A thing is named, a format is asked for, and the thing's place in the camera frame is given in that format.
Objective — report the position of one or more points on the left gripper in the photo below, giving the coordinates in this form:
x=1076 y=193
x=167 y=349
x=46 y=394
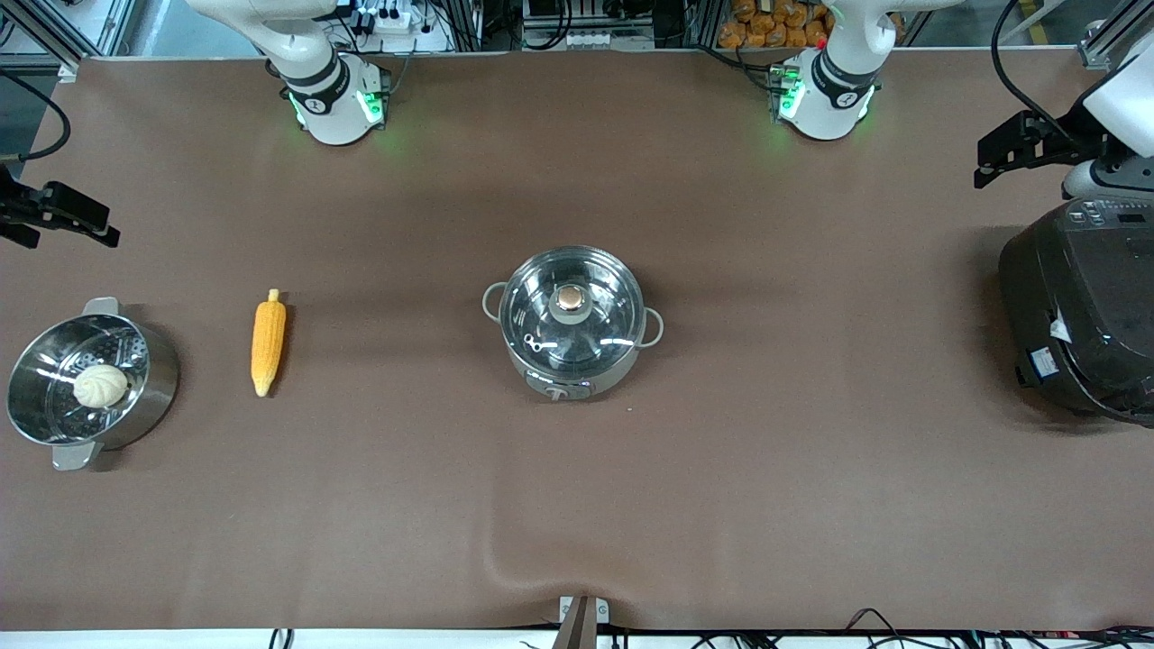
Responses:
x=1069 y=136

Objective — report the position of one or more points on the small white socket strip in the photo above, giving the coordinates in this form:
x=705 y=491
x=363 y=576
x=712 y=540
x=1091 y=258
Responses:
x=592 y=40

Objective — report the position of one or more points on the bag of orange snacks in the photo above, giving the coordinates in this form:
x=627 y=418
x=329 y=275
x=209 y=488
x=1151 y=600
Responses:
x=775 y=27

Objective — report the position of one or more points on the brown table mat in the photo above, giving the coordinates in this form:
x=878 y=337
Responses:
x=577 y=505

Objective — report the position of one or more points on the stainless steel steamer basket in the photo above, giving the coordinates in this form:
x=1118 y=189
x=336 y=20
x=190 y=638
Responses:
x=45 y=397

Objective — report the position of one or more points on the yellow corn cob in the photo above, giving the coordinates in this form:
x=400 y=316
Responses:
x=268 y=342

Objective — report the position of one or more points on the white steamed bun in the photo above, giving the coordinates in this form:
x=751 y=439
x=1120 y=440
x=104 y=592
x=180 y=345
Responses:
x=100 y=386

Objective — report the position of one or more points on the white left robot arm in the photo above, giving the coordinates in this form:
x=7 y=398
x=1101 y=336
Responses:
x=834 y=86

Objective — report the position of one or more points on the black rice cooker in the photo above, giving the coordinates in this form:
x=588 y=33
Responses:
x=1082 y=306

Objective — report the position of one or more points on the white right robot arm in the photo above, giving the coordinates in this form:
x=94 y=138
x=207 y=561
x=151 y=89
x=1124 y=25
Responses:
x=329 y=86

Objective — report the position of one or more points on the grey electric cooking pot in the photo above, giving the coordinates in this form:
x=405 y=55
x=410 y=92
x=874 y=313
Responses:
x=559 y=389

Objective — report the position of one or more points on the white power strip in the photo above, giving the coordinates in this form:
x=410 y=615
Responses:
x=397 y=22

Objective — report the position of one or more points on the aluminium frame profile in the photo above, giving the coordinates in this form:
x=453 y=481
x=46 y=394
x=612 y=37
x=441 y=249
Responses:
x=54 y=36
x=1113 y=41

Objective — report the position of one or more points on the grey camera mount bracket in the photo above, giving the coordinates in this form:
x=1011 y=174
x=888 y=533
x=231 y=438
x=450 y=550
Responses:
x=583 y=617

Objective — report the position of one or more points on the glass pot lid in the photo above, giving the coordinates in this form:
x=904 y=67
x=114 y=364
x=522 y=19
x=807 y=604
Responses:
x=541 y=306

